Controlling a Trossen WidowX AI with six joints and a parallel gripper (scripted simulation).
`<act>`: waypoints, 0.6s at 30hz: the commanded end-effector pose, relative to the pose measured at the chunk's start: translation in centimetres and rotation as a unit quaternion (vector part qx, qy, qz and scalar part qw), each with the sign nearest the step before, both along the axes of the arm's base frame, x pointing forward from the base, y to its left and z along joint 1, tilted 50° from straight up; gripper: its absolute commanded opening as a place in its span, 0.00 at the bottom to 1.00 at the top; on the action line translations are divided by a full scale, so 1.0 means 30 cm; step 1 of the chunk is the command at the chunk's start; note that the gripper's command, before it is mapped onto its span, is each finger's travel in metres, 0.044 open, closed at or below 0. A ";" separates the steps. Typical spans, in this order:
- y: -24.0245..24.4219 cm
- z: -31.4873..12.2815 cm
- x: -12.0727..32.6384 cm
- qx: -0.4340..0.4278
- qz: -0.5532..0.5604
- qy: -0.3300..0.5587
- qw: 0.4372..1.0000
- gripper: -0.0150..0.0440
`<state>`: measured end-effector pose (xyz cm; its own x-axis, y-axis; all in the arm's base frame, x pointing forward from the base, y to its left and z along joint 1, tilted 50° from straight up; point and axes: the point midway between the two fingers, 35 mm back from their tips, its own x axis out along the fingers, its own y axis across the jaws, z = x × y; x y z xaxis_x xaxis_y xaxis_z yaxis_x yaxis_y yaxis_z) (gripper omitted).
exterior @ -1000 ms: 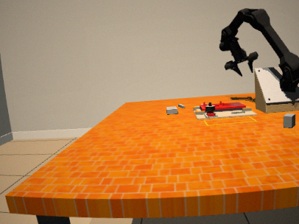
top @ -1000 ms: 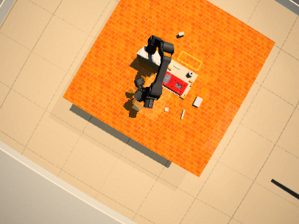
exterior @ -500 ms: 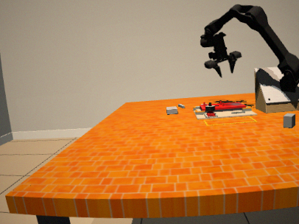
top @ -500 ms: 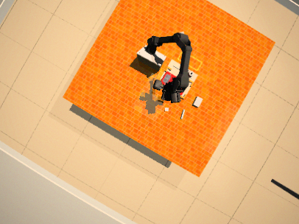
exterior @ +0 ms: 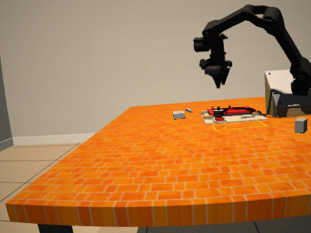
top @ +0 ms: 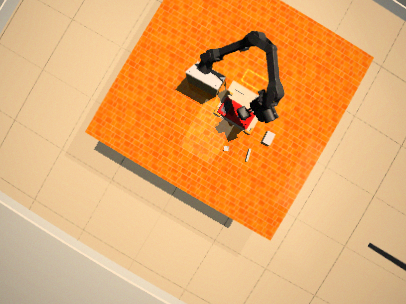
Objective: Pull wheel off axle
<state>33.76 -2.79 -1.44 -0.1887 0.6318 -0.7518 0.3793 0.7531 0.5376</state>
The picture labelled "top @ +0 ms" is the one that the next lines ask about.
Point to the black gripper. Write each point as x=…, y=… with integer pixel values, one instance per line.
x=244, y=112

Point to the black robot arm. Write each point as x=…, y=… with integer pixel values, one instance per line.
x=267, y=100

